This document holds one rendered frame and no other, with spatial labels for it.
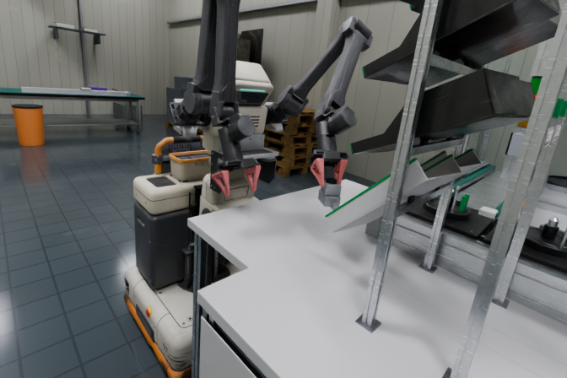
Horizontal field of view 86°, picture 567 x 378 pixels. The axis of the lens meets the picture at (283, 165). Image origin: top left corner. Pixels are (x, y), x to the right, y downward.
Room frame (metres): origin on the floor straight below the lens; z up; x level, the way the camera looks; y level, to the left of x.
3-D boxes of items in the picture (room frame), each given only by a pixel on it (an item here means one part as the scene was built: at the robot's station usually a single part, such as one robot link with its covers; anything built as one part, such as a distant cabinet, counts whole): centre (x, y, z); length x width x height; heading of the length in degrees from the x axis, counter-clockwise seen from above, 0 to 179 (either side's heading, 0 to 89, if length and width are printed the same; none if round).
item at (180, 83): (7.15, 2.20, 0.61); 1.26 x 0.82 x 1.22; 45
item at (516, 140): (0.99, -0.76, 1.29); 0.12 x 0.05 x 0.25; 136
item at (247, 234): (0.99, -0.27, 0.84); 0.90 x 0.70 x 0.03; 135
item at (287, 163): (4.94, 0.08, 0.47); 1.34 x 0.92 x 0.95; 45
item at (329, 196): (0.79, -0.14, 1.05); 0.08 x 0.04 x 0.07; 11
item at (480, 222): (0.93, -0.54, 0.96); 0.24 x 0.24 x 0.02; 46
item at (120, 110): (8.16, 4.39, 0.38); 0.78 x 0.63 x 0.75; 45
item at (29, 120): (4.64, 4.00, 0.30); 0.37 x 0.37 x 0.61
